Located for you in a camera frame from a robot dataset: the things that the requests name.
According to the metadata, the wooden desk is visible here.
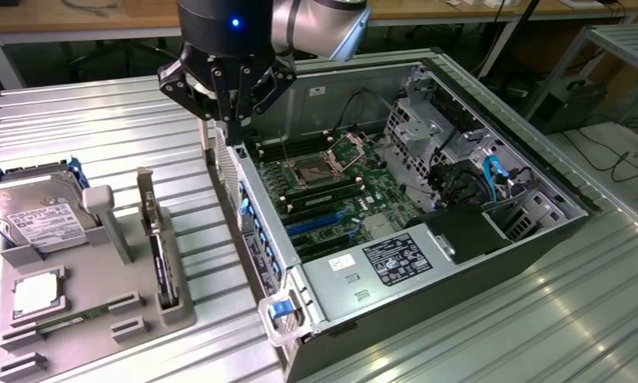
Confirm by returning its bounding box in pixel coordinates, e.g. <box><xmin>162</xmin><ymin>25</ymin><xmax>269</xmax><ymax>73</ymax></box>
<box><xmin>514</xmin><ymin>0</ymin><xmax>638</xmax><ymax>77</ymax></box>
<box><xmin>0</xmin><ymin>0</ymin><xmax>520</xmax><ymax>91</ymax></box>

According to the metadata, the metal disk bay cage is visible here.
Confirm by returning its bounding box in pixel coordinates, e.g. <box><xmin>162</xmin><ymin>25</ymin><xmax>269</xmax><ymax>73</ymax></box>
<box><xmin>382</xmin><ymin>95</ymin><xmax>490</xmax><ymax>208</ymax></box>

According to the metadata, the grey power supply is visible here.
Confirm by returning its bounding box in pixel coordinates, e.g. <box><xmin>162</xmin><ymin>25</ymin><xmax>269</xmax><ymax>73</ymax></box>
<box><xmin>300</xmin><ymin>227</ymin><xmax>461</xmax><ymax>322</ymax></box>

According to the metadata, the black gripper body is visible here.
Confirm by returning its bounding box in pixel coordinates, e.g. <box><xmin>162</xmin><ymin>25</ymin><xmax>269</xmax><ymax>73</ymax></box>
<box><xmin>177</xmin><ymin>0</ymin><xmax>277</xmax><ymax>67</ymax></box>

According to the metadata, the blue expansion slot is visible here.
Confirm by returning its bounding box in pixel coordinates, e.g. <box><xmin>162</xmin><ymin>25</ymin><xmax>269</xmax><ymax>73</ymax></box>
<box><xmin>285</xmin><ymin>214</ymin><xmax>342</xmax><ymax>237</ymax></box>

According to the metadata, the open PC case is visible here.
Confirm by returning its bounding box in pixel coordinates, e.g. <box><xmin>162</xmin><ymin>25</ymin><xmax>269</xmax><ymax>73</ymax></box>
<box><xmin>204</xmin><ymin>53</ymin><xmax>605</xmax><ymax>383</ymax></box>

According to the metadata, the blue disk carrier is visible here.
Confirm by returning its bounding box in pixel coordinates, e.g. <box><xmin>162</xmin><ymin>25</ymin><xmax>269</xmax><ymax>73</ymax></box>
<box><xmin>0</xmin><ymin>156</ymin><xmax>92</xmax><ymax>192</ymax></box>

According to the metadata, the black RAM stick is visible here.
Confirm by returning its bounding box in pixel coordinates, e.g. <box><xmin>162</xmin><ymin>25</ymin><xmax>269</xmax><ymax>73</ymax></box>
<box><xmin>284</xmin><ymin>185</ymin><xmax>366</xmax><ymax>211</ymax></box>

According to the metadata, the thin locking lever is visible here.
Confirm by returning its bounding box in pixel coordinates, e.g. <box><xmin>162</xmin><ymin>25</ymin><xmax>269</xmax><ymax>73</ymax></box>
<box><xmin>277</xmin><ymin>131</ymin><xmax>294</xmax><ymax>165</ymax></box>

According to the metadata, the silver CPU chip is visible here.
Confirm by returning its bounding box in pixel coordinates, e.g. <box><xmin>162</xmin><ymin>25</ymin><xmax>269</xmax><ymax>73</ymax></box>
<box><xmin>13</xmin><ymin>274</ymin><xmax>64</xmax><ymax>315</ymax></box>

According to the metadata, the black plastic shroud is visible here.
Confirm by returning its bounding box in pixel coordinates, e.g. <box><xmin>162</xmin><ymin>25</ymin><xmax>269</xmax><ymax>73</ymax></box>
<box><xmin>406</xmin><ymin>203</ymin><xmax>514</xmax><ymax>267</ymax></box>

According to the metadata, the black chair base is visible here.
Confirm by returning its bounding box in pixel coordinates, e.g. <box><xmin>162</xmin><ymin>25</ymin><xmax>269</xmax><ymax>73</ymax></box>
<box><xmin>65</xmin><ymin>38</ymin><xmax>185</xmax><ymax>72</ymax></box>

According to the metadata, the silver chipset heat sink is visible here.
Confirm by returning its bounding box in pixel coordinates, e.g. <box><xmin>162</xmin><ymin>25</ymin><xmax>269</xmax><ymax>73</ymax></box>
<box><xmin>361</xmin><ymin>215</ymin><xmax>400</xmax><ymax>236</ymax></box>

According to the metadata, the green RAM stick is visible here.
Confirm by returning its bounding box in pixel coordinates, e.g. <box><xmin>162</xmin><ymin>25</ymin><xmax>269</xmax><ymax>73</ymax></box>
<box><xmin>34</xmin><ymin>305</ymin><xmax>116</xmax><ymax>333</ymax></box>

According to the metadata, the black wire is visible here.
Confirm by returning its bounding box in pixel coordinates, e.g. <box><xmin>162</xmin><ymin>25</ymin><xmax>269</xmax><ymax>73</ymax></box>
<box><xmin>337</xmin><ymin>89</ymin><xmax>393</xmax><ymax>135</ymax></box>

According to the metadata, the graphics card with metal bracket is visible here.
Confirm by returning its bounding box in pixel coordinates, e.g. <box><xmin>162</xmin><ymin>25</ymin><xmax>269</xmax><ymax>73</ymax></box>
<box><xmin>136</xmin><ymin>166</ymin><xmax>182</xmax><ymax>311</ymax></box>

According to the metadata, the grey parts rack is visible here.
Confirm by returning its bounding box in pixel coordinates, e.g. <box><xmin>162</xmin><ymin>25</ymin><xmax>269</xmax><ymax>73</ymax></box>
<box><xmin>0</xmin><ymin>185</ymin><xmax>198</xmax><ymax>383</ymax></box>

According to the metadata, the silver hard disk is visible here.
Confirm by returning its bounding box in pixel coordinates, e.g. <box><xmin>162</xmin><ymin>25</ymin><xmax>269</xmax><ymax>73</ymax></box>
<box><xmin>0</xmin><ymin>169</ymin><xmax>101</xmax><ymax>255</ymax></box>

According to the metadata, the green motherboard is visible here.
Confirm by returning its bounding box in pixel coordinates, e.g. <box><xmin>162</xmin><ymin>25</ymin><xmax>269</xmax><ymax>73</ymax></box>
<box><xmin>244</xmin><ymin>127</ymin><xmax>438</xmax><ymax>263</ymax></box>

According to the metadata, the blue wire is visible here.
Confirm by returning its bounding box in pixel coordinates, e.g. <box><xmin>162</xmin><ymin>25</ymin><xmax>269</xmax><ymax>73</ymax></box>
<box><xmin>481</xmin><ymin>154</ymin><xmax>506</xmax><ymax>207</ymax></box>

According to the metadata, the metal slat frame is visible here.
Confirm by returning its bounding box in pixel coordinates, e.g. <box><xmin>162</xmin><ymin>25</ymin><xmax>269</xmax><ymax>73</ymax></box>
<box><xmin>525</xmin><ymin>23</ymin><xmax>638</xmax><ymax>120</ymax></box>

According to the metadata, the metal socket cover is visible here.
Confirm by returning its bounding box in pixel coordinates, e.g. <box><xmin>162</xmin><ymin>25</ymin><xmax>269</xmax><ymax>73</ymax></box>
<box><xmin>324</xmin><ymin>133</ymin><xmax>377</xmax><ymax>171</ymax></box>

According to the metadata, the black floor device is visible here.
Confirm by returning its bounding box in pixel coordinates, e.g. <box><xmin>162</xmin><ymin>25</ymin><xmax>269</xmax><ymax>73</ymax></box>
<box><xmin>541</xmin><ymin>79</ymin><xmax>610</xmax><ymax>135</ymax></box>

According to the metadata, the CPU socket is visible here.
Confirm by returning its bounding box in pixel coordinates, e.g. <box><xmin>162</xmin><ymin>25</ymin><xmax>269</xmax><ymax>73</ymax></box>
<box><xmin>292</xmin><ymin>153</ymin><xmax>346</xmax><ymax>187</ymax></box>

